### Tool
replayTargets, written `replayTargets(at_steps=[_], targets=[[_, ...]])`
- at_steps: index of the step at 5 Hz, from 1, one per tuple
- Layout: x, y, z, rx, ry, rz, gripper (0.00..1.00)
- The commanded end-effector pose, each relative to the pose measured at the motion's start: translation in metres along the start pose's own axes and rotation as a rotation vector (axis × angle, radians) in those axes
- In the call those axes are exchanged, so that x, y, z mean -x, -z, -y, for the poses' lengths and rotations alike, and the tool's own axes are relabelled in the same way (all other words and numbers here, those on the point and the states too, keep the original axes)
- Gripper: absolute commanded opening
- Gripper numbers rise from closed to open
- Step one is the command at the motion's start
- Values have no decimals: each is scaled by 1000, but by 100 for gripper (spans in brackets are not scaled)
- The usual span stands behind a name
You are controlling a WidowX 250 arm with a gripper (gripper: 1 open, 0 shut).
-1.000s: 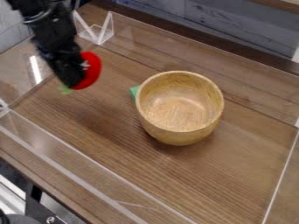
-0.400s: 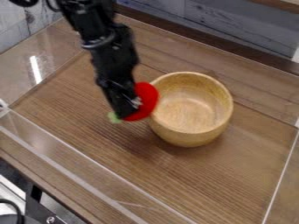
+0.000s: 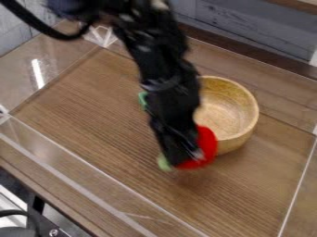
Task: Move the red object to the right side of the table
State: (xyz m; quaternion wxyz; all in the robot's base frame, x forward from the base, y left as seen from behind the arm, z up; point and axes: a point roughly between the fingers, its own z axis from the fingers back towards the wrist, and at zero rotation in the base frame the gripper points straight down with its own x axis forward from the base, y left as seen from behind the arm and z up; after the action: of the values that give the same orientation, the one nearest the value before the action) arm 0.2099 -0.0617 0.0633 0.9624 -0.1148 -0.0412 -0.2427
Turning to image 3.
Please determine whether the black table leg bracket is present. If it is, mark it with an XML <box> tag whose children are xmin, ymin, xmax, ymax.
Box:
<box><xmin>27</xmin><ymin>194</ymin><xmax>71</xmax><ymax>237</ymax></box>

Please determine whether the wooden bowl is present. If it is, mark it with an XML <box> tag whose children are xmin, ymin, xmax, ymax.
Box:
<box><xmin>194</xmin><ymin>76</ymin><xmax>259</xmax><ymax>156</ymax></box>

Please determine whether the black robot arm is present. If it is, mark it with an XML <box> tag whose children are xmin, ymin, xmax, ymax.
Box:
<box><xmin>47</xmin><ymin>0</ymin><xmax>203</xmax><ymax>167</ymax></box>

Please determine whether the black cable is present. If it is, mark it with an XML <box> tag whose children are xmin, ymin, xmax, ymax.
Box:
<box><xmin>0</xmin><ymin>0</ymin><xmax>93</xmax><ymax>42</ymax></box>

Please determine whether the clear acrylic corner bracket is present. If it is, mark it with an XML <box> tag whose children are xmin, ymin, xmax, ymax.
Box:
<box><xmin>83</xmin><ymin>25</ymin><xmax>117</xmax><ymax>48</ymax></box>

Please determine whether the green block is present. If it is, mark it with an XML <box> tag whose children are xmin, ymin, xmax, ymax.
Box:
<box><xmin>138</xmin><ymin>92</ymin><xmax>147</xmax><ymax>111</ymax></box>

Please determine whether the red plush strawberry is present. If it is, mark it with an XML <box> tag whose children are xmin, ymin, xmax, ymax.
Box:
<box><xmin>156</xmin><ymin>124</ymin><xmax>219</xmax><ymax>172</ymax></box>

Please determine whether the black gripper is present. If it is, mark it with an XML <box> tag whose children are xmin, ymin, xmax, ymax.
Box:
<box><xmin>140</xmin><ymin>63</ymin><xmax>204</xmax><ymax>167</ymax></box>

